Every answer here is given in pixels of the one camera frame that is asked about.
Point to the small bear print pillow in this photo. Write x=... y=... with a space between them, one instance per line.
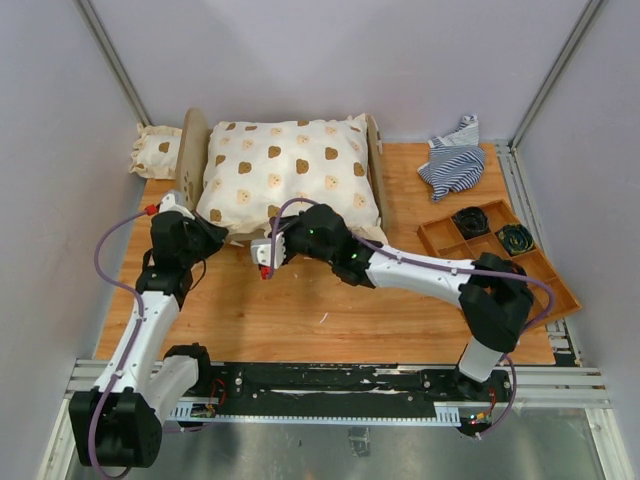
x=155 y=152

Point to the large bear print cushion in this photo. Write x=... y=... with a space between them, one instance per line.
x=290 y=175

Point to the left aluminium frame post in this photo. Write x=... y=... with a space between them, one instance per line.
x=102 y=39

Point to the blue yellow rolled fabric item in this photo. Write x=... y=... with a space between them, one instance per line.
x=515 y=239

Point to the aluminium frame post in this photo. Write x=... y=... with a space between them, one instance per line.
x=585 y=21
x=102 y=39

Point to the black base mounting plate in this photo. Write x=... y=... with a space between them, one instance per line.
x=345 y=389

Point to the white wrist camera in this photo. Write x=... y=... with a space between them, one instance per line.
x=268 y=254
x=173 y=200

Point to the wooden compartment tray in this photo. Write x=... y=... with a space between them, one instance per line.
x=493 y=228

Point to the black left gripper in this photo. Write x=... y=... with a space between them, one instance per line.
x=215 y=234

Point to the blue striped cloth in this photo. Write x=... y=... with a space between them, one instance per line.
x=456 y=162

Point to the right aluminium frame post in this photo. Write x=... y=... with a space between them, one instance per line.
x=585 y=21

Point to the wooden striped pet bed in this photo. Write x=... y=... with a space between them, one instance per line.
x=192 y=155

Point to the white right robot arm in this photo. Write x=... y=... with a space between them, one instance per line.
x=495 y=301

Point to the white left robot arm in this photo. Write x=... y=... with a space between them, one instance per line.
x=119 y=421

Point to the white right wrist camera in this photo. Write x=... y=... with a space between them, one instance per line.
x=268 y=254

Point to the grey slotted cable duct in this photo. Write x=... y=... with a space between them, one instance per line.
x=190 y=412

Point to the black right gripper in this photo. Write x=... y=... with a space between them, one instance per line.
x=287 y=225

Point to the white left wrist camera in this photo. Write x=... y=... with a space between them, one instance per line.
x=173 y=200

